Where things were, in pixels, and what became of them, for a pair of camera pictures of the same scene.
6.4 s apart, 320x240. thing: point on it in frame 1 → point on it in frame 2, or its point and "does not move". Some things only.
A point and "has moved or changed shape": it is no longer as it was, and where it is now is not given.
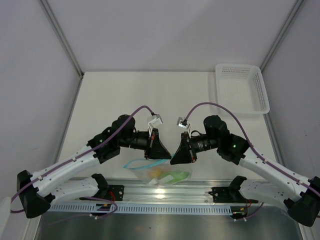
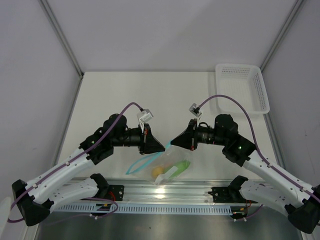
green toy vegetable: [176, 176] → [182, 167]
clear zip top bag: [159, 171] has moved or changed shape
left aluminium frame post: [62, 34] does not move
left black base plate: [115, 192] does not move
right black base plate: [226, 194] does not move
